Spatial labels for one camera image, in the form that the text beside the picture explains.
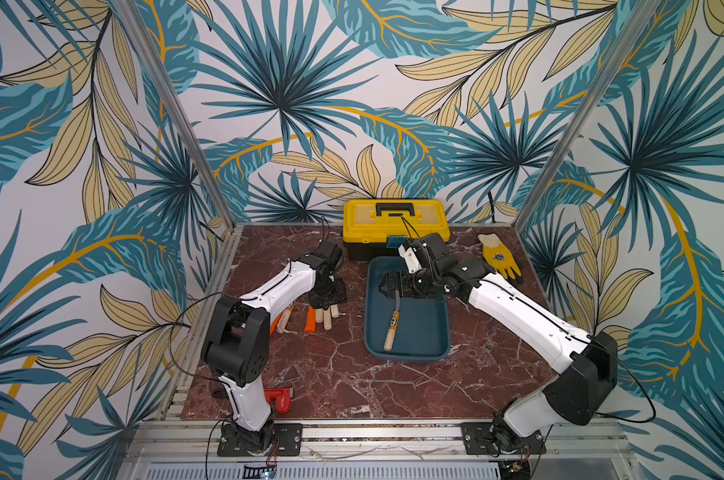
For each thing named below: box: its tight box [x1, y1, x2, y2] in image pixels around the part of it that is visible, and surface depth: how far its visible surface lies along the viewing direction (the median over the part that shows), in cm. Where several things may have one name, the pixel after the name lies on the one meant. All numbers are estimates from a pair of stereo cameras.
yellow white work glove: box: [477, 233, 521, 279], surface depth 112 cm
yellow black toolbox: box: [342, 198, 451, 261], surface depth 100 cm
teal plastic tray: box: [364, 256, 451, 362], surface depth 92 cm
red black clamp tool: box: [264, 388, 294, 413], surface depth 80 cm
